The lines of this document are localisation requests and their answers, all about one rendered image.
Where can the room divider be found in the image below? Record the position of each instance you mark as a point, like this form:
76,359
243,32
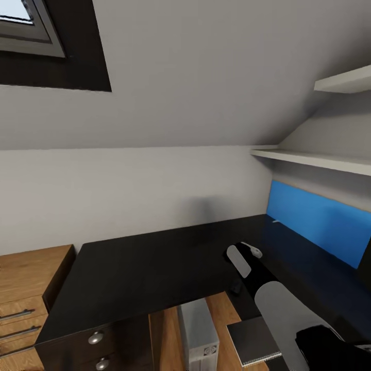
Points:
341,229

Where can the desk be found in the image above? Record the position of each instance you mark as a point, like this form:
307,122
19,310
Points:
117,280

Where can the notebook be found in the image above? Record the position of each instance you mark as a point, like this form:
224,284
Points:
253,341

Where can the monitor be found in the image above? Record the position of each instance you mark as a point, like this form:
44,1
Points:
363,272

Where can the bookcase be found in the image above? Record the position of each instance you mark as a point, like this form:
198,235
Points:
349,82

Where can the mouse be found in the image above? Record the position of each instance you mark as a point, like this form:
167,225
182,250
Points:
236,285

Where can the desktop computer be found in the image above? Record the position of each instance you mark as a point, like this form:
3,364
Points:
198,336

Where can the fixed window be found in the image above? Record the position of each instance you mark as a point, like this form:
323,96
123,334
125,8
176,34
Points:
51,43

